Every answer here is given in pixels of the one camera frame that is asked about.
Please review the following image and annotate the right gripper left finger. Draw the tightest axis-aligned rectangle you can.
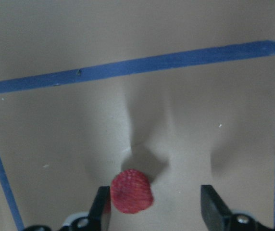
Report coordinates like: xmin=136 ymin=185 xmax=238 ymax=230
xmin=64 ymin=186 xmax=111 ymax=231

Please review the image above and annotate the strawberry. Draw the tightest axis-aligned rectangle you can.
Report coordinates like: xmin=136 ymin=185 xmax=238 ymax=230
xmin=110 ymin=169 xmax=154 ymax=214

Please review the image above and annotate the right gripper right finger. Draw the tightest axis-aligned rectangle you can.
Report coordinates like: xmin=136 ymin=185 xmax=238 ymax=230
xmin=200 ymin=184 xmax=258 ymax=231

